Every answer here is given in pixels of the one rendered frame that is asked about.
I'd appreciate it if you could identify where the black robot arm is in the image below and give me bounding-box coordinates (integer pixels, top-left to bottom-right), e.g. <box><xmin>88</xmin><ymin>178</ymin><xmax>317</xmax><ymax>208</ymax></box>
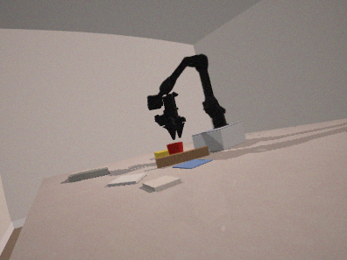
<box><xmin>147</xmin><ymin>53</ymin><xmax>228</xmax><ymax>129</ymax></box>

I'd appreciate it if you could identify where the red cup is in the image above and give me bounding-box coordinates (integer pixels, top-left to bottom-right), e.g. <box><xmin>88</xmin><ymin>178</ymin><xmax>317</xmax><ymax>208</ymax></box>
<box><xmin>167</xmin><ymin>142</ymin><xmax>183</xmax><ymax>155</ymax></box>

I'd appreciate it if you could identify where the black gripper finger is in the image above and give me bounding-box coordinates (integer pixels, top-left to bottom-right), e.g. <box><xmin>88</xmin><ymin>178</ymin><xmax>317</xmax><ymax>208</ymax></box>
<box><xmin>176</xmin><ymin>123</ymin><xmax>184</xmax><ymax>138</ymax></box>
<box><xmin>163</xmin><ymin>124</ymin><xmax>176</xmax><ymax>140</ymax></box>

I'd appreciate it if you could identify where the yellow flat block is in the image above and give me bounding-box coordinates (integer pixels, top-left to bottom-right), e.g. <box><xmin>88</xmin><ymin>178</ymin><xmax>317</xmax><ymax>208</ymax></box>
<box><xmin>154</xmin><ymin>150</ymin><xmax>169</xmax><ymax>158</ymax></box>

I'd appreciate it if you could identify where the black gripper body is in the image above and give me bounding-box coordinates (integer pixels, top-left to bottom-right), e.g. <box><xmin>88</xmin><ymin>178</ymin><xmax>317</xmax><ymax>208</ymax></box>
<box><xmin>159</xmin><ymin>105</ymin><xmax>186</xmax><ymax>126</ymax></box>

